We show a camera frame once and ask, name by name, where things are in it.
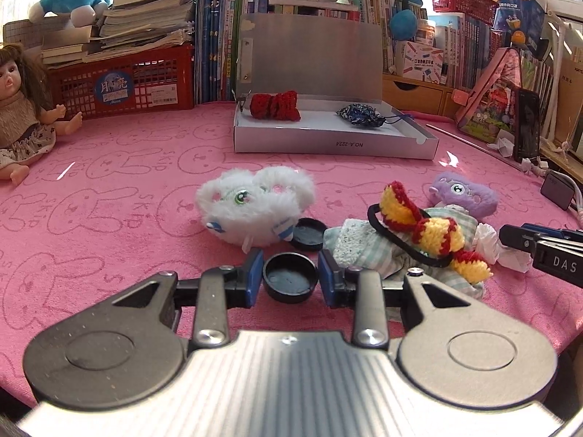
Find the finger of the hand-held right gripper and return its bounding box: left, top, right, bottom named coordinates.
left=521, top=223, right=583, bottom=240
left=498, top=224, right=541, bottom=256

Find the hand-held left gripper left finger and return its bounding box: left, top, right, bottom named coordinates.
left=123, top=249, right=265, bottom=347

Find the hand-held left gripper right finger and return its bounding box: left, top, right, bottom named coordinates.
left=318, top=250, right=474, bottom=347

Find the black round lid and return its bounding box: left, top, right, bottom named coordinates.
left=290, top=218, right=327, bottom=251
left=263, top=252, right=318, bottom=304

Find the green checked cloth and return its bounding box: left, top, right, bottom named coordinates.
left=323, top=206, right=492, bottom=302

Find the purple fluffy plush toy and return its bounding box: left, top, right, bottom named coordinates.
left=430, top=171, right=500, bottom=217

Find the white fluffy plush toy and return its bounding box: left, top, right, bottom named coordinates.
left=195, top=166, right=316, bottom=254

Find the yellow red crochet headband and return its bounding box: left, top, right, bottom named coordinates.
left=367, top=181, right=494, bottom=282

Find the crumpled white tissue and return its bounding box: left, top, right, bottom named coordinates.
left=473, top=223, right=533, bottom=275

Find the black charger block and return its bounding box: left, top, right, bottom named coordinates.
left=540, top=170, right=576, bottom=211

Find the white folded paper figure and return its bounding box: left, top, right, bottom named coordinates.
left=489, top=129, right=516, bottom=158

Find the thin metal rod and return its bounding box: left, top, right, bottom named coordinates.
left=425, top=123, right=525, bottom=170

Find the black smartphone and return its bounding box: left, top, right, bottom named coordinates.
left=514, top=89, right=544, bottom=163

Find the pink house-shaped case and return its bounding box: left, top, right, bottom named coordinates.
left=452, top=47, right=524, bottom=145

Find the pink bunny print towel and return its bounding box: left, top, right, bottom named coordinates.
left=0, top=100, right=583, bottom=408

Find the blue patterned pouch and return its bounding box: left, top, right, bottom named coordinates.
left=336, top=103, right=387, bottom=127

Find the red crochet bow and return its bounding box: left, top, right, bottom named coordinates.
left=249, top=91, right=302, bottom=122

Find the wooden drawer unit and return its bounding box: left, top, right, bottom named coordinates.
left=382, top=73, right=462, bottom=118

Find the row of slim books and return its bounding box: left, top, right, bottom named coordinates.
left=427, top=9, right=559, bottom=139

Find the white illustrated box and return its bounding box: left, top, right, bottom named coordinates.
left=394, top=40, right=446, bottom=86

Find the blue carton box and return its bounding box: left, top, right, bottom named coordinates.
left=491, top=0, right=548, bottom=52

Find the red plastic crate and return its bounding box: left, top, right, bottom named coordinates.
left=46, top=44, right=197, bottom=122

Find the red plastic basket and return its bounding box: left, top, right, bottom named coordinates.
left=430, top=0, right=498, bottom=27

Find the row of tall blue books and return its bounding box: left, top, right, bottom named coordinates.
left=195, top=0, right=238, bottom=105

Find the row of books behind box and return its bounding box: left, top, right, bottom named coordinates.
left=234, top=0, right=431, bottom=74

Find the stack of worn books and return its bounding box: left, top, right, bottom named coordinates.
left=40, top=0, right=199, bottom=67

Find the brown-haired baby doll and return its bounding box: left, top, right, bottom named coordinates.
left=0, top=43, right=84, bottom=188

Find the white cable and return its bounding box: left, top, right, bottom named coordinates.
left=521, top=157, right=583, bottom=226

